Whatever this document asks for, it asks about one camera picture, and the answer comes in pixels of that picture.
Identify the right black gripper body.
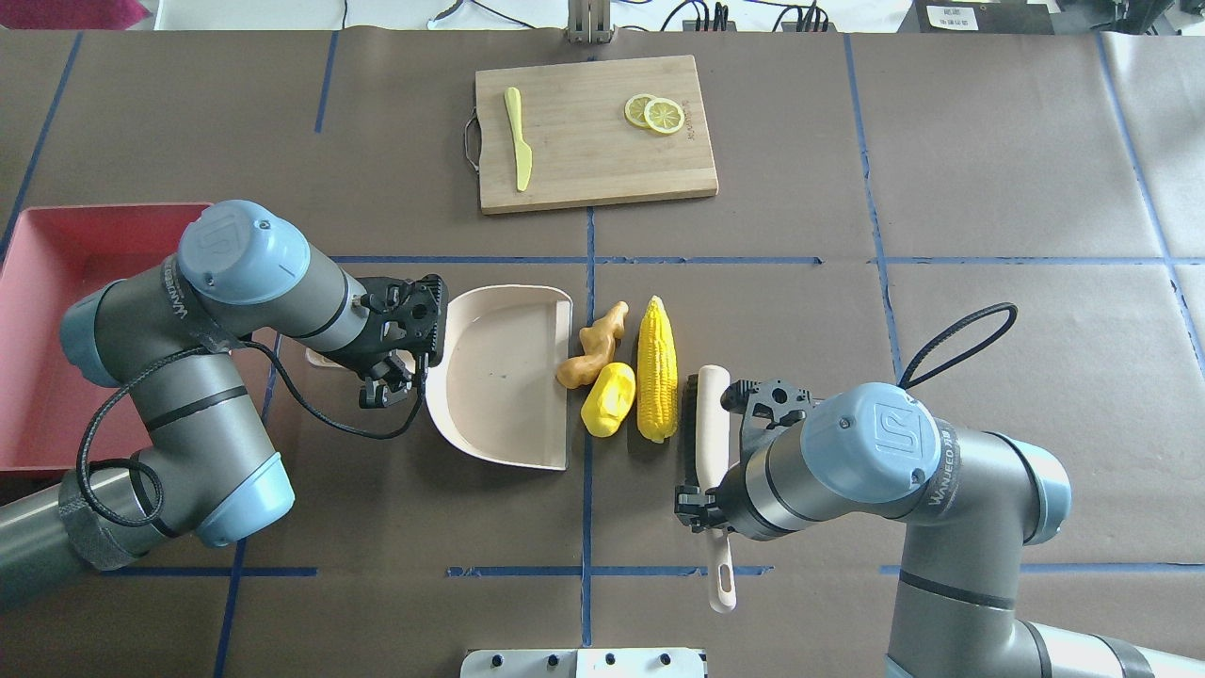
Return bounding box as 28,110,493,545
715,381,815,538

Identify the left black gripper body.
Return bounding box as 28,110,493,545
349,276,423,378

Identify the wooden hand brush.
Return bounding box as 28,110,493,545
680,364,737,614

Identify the yellow toy corn cob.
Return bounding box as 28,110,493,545
636,296,678,444

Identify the yellow toy lemon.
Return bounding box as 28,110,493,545
580,362,636,438

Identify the beige plastic dustpan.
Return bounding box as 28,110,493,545
306,285,574,472

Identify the brown toy ginger root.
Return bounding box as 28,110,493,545
556,301,630,390

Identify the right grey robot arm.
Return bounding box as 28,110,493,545
675,365,1204,677

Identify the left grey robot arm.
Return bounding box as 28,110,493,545
2,199,448,611

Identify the pink plastic bin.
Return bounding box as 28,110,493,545
0,202,280,474

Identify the yellow-green plastic knife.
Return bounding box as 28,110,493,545
502,87,534,193

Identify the bamboo cutting board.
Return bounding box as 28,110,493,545
474,55,719,216

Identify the lemon slice front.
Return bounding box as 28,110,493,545
641,96,684,135

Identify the lemon slice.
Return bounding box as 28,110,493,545
641,96,684,135
623,93,657,129

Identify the lemon slice back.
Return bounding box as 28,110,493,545
623,93,657,129

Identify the black box with label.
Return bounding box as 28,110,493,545
898,1,1056,35

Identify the magenta cloth on stand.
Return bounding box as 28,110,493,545
1,1,152,31

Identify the white pillar mount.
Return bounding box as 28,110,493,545
459,647,709,677

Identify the aluminium frame post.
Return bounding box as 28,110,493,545
565,0,615,45

